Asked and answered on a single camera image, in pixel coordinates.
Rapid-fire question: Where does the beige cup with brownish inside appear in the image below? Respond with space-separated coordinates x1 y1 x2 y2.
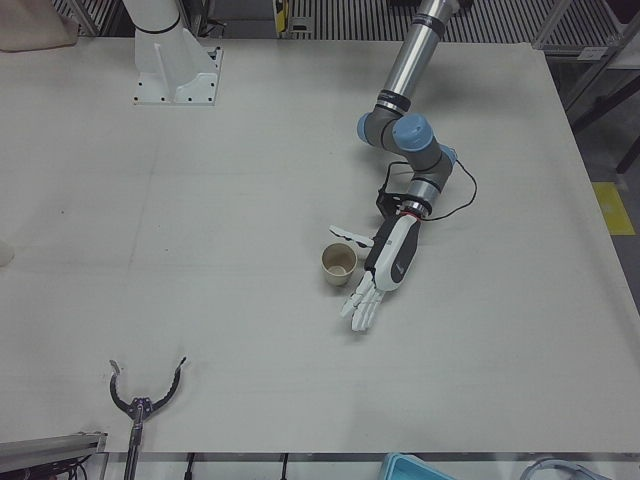
320 243 359 287

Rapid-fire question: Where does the beige cloth bag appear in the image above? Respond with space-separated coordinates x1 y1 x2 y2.
0 0 77 53

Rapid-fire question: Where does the white grey robot hand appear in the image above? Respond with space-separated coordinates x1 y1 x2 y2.
328 212 425 335

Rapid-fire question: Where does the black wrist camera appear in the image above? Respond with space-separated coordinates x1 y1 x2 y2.
376 184 409 221

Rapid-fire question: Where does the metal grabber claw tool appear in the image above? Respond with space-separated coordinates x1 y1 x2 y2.
108 355 189 480

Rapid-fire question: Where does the aluminium frame rack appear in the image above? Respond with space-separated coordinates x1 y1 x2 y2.
531 0 640 175

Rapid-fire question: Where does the aluminium profile bar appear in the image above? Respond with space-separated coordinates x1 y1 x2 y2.
0 430 109 474

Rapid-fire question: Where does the light blue curved band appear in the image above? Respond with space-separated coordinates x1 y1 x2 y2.
519 455 599 480

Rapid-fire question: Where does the yellow black post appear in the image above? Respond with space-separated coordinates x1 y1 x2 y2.
272 0 291 37

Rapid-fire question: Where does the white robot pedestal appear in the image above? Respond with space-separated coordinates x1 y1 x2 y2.
122 0 225 107

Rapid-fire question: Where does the teal plastic bin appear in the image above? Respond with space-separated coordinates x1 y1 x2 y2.
379 452 444 480

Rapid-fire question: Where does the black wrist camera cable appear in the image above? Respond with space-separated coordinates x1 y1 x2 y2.
382 160 479 221

